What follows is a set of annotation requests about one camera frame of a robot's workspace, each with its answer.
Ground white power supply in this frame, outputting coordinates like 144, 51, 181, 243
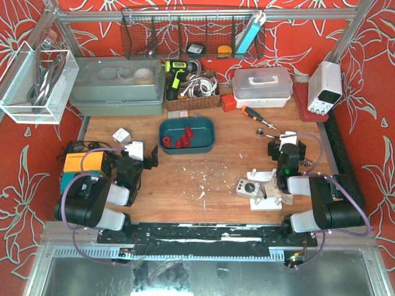
307, 61, 342, 116

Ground clear acrylic wall bin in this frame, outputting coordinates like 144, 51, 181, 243
1, 42, 79, 125

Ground metal tee pipe fitting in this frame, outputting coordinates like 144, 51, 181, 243
299, 158, 313, 167

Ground green cordless drill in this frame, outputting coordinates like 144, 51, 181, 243
165, 60, 198, 101

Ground teal plastic tray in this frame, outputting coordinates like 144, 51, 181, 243
159, 117, 215, 155

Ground black cable chain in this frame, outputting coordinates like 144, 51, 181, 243
325, 109, 367, 215

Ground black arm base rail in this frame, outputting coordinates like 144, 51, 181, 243
97, 223, 318, 257

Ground blue white box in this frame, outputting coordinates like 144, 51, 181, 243
235, 10, 267, 58

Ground silver ratchet wrench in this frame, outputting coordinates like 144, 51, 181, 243
256, 128, 280, 139

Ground white cube adapter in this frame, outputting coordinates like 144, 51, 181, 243
112, 128, 131, 147

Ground large red spring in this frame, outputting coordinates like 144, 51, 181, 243
185, 126, 194, 139

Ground black wire wall basket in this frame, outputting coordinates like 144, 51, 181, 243
120, 4, 265, 59

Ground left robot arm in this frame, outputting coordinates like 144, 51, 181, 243
54, 141, 159, 231

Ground black round tape measure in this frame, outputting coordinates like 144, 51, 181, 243
186, 43, 206, 59

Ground red spring small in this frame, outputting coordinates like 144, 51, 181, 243
175, 134, 190, 149

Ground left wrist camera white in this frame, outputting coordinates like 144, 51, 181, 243
121, 141, 144, 161

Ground white knit work glove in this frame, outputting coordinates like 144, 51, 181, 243
263, 180, 294, 205

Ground bagged white switch box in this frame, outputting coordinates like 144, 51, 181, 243
235, 179, 260, 199

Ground orange black screwdriver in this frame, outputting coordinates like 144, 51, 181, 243
241, 106, 276, 130

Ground red power cube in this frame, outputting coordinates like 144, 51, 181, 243
221, 94, 236, 112

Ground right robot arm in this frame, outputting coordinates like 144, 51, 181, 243
267, 135, 371, 245

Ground white plastic toolbox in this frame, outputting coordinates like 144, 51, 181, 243
232, 67, 293, 109

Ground wicker basket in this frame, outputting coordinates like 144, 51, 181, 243
164, 74, 221, 112

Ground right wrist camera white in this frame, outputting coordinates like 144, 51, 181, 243
279, 131, 297, 146

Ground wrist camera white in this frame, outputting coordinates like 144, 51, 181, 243
279, 131, 297, 146
121, 141, 144, 161

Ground orange teal device box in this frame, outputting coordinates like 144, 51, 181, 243
60, 151, 112, 194

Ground grey plastic storage box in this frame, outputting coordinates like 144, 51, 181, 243
69, 57, 165, 117

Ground white peg base plate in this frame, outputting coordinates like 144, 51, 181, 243
247, 168, 283, 211

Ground white coiled cables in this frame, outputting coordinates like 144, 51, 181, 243
181, 76, 218, 97

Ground red tool case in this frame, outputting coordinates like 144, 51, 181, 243
291, 81, 330, 123

